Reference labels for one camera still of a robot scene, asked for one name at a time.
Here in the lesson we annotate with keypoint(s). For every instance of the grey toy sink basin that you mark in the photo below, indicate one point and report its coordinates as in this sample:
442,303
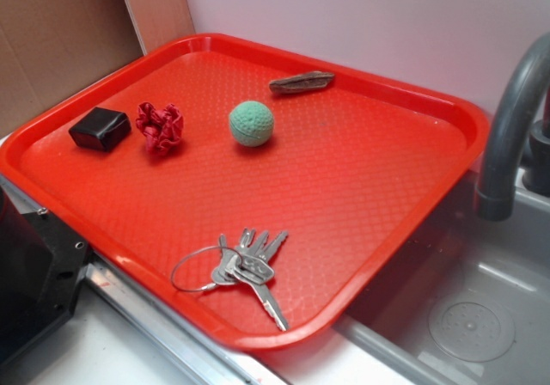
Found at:
464,300

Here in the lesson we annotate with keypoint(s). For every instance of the black wrapped block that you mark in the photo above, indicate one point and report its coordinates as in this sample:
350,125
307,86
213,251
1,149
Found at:
101,129

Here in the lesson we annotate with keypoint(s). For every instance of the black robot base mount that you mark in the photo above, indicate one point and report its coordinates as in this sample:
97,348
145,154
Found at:
43,262

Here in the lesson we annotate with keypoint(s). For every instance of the dark faucet knob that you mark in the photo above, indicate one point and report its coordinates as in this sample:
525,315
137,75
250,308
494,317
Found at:
536,155

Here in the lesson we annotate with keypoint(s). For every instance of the red crumpled scrunchie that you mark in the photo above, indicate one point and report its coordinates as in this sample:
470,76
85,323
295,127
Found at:
162,128

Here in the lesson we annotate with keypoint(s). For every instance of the green foam golf ball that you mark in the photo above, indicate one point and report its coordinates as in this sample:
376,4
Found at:
251,123

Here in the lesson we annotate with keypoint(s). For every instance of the grey toy faucet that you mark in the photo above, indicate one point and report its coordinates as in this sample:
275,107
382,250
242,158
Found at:
521,105

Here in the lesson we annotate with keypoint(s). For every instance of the silver keys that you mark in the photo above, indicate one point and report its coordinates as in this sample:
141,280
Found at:
246,263

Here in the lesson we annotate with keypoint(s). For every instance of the brown cardboard panel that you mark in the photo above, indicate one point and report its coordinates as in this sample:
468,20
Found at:
52,49

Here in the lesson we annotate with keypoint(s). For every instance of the red plastic tray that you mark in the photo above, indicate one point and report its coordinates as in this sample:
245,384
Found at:
350,172

